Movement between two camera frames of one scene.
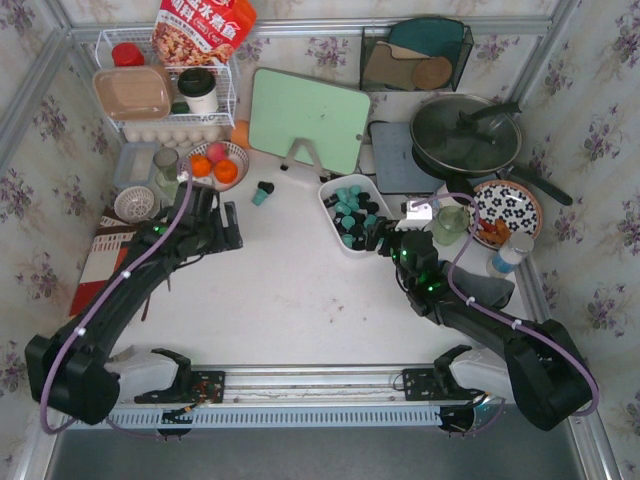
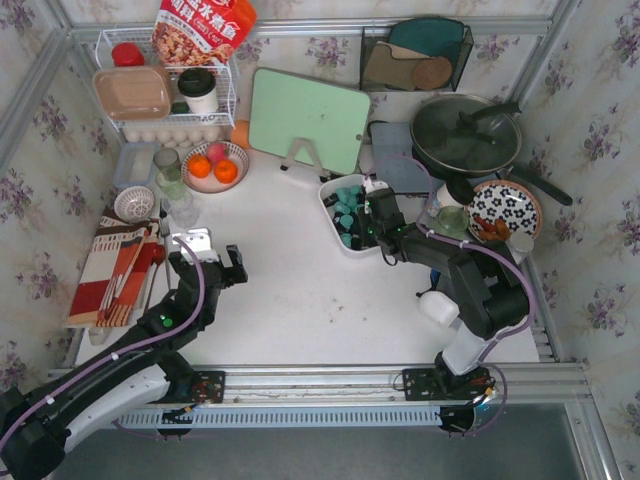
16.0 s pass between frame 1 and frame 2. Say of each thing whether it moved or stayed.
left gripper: moved
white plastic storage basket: stayed
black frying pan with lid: stayed
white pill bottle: stayed
